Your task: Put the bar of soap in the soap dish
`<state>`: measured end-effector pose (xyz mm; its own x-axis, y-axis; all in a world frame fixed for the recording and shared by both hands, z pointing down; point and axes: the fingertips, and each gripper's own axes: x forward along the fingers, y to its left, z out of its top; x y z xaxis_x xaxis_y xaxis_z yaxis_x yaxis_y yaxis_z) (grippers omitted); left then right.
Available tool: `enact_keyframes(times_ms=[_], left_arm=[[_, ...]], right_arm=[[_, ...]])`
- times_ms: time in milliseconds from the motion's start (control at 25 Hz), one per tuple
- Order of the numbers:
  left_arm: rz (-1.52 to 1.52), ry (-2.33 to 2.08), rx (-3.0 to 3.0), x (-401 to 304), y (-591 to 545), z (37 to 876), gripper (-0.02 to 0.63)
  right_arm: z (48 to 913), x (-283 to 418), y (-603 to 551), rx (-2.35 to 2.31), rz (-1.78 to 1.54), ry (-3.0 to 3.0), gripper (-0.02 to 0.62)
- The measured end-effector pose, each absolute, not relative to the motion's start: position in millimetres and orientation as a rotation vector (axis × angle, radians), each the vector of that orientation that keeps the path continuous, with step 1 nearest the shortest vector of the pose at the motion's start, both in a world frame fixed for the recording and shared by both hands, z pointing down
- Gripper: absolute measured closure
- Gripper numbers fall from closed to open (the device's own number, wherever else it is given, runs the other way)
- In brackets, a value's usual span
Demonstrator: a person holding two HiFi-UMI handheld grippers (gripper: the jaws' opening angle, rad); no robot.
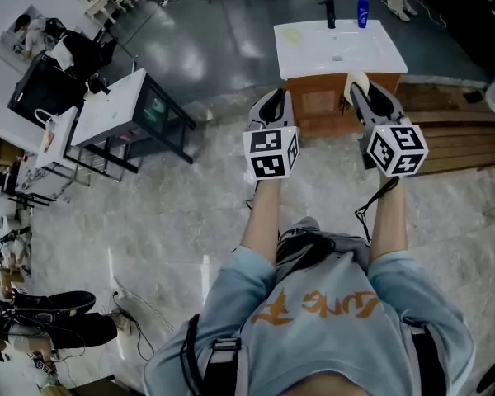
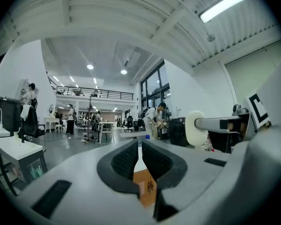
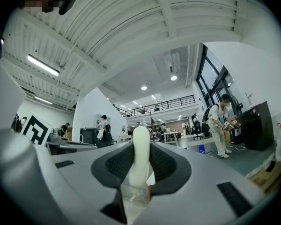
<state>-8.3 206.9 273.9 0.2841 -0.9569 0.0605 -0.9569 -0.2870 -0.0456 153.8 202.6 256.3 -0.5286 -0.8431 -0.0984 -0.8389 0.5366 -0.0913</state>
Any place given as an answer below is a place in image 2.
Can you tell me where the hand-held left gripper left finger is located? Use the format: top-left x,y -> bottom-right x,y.
14,139 -> 156,221

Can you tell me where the white dressing table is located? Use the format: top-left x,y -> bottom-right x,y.
44,104 -> 60,133

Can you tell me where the black balcony railing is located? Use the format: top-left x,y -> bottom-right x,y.
48,76 -> 134,101

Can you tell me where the white towel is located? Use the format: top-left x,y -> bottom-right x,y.
20,104 -> 31,121

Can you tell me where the ceiling air conditioner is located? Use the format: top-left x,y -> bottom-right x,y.
121,48 -> 142,69

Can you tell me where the white top cabinet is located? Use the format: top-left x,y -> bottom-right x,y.
0,136 -> 48,196

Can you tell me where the black framed window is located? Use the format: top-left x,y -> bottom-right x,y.
140,61 -> 172,112

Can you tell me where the orange wooden box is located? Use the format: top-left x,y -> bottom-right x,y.
132,169 -> 158,208

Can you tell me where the long ceiling light fixture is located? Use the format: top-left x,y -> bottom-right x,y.
199,0 -> 250,24

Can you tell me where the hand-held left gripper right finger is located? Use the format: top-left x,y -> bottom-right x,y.
141,124 -> 281,223

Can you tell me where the black box cabinet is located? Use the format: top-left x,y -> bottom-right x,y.
168,117 -> 190,147

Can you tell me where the tall black stand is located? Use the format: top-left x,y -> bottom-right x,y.
83,95 -> 96,144

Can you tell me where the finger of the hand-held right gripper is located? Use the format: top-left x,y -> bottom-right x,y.
194,116 -> 233,132

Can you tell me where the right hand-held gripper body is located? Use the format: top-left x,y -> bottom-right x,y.
219,55 -> 281,141

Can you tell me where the black monitor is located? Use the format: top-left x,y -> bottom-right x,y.
0,97 -> 23,135

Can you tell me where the black mesh office chair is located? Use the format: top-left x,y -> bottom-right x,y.
124,115 -> 134,133

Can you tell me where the white legged table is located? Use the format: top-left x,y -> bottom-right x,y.
97,121 -> 116,144

